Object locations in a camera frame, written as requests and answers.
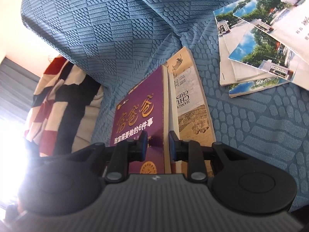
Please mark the striped red black blanket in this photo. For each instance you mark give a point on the striped red black blanket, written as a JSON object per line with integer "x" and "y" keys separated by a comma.
{"x": 66, "y": 104}

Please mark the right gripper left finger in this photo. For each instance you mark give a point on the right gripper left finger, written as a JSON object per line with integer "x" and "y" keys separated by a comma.
{"x": 120, "y": 156}

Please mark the grey curtain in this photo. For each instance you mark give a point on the grey curtain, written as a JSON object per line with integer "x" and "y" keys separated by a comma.
{"x": 17, "y": 89}

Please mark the scenic photo envelope top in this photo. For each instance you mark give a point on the scenic photo envelope top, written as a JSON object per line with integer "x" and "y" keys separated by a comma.
{"x": 287, "y": 22}

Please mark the purple gold book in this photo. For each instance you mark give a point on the purple gold book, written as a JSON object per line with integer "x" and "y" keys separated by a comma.
{"x": 146, "y": 108}

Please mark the white orange finance book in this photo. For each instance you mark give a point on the white orange finance book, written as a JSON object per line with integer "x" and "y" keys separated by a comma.
{"x": 176, "y": 166}

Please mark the scenic photo envelope bottom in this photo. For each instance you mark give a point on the scenic photo envelope bottom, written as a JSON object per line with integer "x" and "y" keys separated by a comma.
{"x": 249, "y": 87}

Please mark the blue textured sofa cover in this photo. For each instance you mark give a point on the blue textured sofa cover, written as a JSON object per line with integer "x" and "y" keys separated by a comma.
{"x": 119, "y": 42}

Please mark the scenic photo envelope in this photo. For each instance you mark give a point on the scenic photo envelope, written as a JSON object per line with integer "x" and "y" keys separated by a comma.
{"x": 249, "y": 87}
{"x": 230, "y": 32}
{"x": 287, "y": 22}
{"x": 261, "y": 51}

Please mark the brown antique painting book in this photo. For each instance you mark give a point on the brown antique painting book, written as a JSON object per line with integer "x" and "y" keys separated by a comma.
{"x": 194, "y": 117}

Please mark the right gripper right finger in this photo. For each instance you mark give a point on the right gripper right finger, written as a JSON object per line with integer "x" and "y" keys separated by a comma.
{"x": 191, "y": 152}

